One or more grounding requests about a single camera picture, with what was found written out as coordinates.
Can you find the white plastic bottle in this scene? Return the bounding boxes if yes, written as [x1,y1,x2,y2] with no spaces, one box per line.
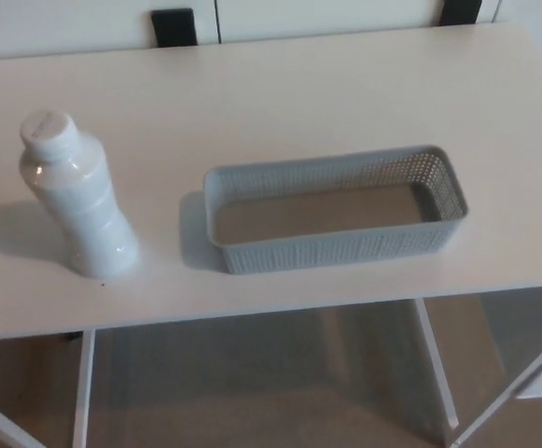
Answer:
[18,109,142,281]

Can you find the white desk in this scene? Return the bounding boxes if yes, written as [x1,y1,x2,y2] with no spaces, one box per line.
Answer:
[0,21,542,448]

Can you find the grey perforated plastic basket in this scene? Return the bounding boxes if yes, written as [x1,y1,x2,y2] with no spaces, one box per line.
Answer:
[203,145,470,275]

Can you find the white cabinet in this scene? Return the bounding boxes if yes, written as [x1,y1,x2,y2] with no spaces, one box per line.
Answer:
[0,0,542,63]

